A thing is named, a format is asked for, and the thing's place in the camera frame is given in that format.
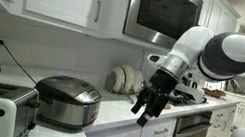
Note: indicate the round cork trivet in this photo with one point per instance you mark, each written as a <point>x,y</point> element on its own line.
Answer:
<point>167,106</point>

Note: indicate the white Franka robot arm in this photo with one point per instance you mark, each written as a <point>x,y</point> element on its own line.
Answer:
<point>234,51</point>

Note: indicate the black stove cooktop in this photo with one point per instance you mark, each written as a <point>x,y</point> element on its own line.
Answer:
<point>187,103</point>

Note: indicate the silver rice cooker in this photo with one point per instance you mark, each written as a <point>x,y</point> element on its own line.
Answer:
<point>65,102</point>

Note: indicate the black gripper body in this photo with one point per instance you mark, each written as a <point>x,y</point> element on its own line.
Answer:
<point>164,82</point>

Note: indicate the chrome faucet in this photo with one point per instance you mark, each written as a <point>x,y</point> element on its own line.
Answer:
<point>233,85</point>

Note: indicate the white tall upper cabinets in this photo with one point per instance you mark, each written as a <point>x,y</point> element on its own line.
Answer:
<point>220,14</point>

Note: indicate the white drawer beside oven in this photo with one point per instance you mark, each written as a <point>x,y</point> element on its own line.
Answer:
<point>148,135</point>

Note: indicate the black toaster lever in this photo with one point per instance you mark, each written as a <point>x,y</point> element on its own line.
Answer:
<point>35,104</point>

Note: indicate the brown wooden bowl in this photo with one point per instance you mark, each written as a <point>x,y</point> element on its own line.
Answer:
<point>213,93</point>

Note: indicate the stainless steel microwave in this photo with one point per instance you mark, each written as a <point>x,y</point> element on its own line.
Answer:
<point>163,11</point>

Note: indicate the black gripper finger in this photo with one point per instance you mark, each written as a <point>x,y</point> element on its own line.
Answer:
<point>156,106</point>
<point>141,100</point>

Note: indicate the small dark appliance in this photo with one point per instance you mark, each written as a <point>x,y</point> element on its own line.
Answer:
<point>190,81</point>

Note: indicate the white drawer bank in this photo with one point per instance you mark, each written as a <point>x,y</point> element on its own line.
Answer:
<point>217,132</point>

